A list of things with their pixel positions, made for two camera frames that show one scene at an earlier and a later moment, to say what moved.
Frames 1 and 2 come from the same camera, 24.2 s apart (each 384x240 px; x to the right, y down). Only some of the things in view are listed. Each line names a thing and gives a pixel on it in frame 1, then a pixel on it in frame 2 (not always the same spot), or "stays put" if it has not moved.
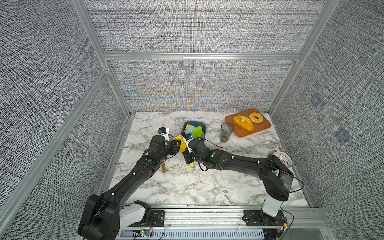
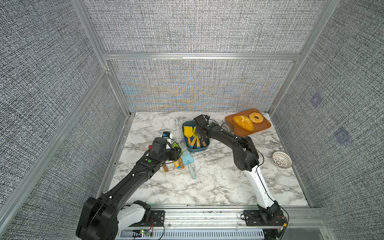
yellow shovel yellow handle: x=183 y=147 to x=176 y=164
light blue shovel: x=190 y=130 to x=187 y=159
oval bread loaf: x=243 y=122 stays put
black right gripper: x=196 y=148 to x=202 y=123
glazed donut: x=252 y=117 stays put
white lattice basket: x=284 y=158 stays put
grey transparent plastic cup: x=226 y=129 stays put
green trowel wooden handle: x=198 y=132 to x=181 y=163
